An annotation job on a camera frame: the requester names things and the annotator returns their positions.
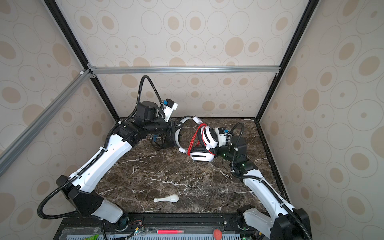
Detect black blue headphones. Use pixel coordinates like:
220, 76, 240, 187
150, 133, 176, 149

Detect white black headphones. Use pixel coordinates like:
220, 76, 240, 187
175, 116, 218, 162

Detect red headphone cable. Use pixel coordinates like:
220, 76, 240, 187
187, 122, 215, 157

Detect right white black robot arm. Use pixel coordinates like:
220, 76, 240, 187
215, 122, 313, 240

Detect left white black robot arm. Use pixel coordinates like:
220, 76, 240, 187
37, 75, 177, 224

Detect white ceramic spoon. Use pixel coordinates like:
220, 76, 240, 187
153, 195, 180, 203

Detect red round ball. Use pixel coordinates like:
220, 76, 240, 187
213, 229, 223, 240

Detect pink marker pen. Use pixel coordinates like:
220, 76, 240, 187
157, 230, 185, 235

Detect green object at base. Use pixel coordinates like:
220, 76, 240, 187
83, 235, 99, 240

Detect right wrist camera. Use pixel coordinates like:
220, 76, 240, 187
215, 127, 230, 148

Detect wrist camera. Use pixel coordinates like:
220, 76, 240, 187
162, 99, 178, 122
215, 127, 230, 148

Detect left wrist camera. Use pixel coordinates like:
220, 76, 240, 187
162, 99, 178, 122

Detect silver aluminium back rail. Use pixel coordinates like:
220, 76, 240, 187
90, 66, 280, 75

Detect silver aluminium rail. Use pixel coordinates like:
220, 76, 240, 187
90, 66, 280, 75
1, 70, 91, 175

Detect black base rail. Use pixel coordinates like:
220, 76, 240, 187
54, 212, 269, 240

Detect silver aluminium left rail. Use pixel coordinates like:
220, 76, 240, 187
1, 70, 91, 175

